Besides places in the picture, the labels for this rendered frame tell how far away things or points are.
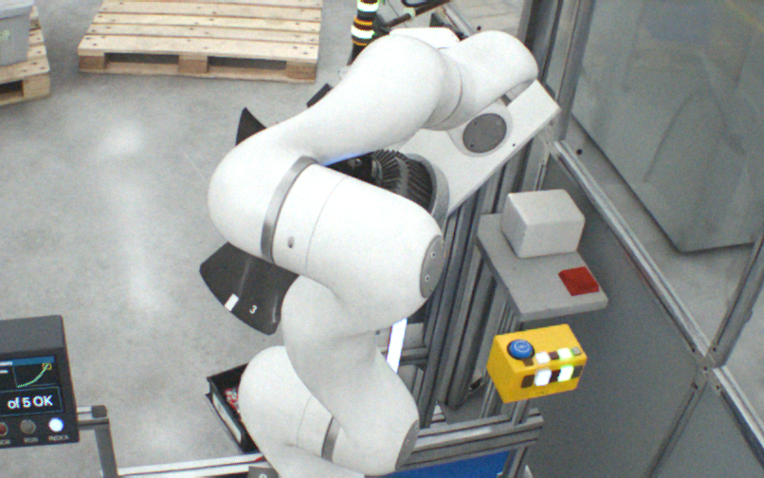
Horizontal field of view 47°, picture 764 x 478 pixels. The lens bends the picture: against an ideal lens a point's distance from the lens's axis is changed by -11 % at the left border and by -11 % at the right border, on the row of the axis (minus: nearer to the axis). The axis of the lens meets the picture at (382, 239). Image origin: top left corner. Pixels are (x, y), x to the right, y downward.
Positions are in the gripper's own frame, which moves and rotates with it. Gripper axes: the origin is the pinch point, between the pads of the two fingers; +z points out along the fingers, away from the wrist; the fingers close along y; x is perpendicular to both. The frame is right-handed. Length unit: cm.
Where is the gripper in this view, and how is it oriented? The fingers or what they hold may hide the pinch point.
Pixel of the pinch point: (406, 23)
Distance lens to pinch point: 149.0
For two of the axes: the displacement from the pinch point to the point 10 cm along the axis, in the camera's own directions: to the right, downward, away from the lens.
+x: 1.1, -7.7, -6.2
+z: -3.0, -6.2, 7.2
